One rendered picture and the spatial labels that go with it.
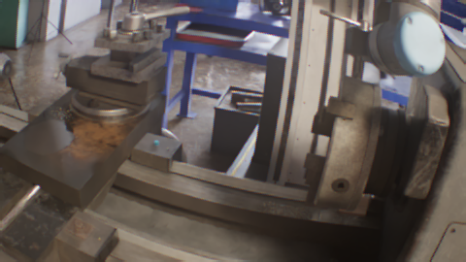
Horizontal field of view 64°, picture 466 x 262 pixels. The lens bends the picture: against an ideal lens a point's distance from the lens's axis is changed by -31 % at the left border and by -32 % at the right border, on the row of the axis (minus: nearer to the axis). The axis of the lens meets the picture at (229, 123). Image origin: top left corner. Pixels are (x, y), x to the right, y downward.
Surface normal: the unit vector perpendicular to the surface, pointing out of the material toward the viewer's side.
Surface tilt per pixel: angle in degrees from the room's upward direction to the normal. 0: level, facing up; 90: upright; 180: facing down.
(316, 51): 90
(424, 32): 74
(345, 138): 61
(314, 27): 90
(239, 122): 90
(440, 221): 90
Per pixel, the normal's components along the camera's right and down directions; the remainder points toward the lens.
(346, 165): -0.24, 0.23
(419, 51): 0.00, 0.16
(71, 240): 0.11, -0.90
